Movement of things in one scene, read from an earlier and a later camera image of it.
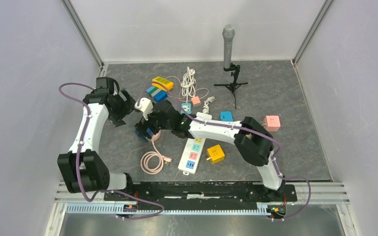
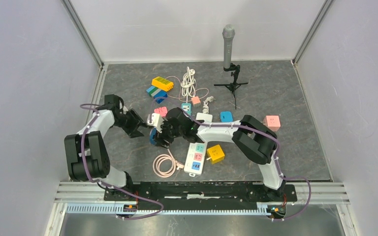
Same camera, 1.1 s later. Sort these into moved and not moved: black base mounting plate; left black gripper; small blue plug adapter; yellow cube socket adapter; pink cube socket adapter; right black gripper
Moved: left black gripper; right black gripper
Not moved: pink cube socket adapter; yellow cube socket adapter; black base mounting plate; small blue plug adapter
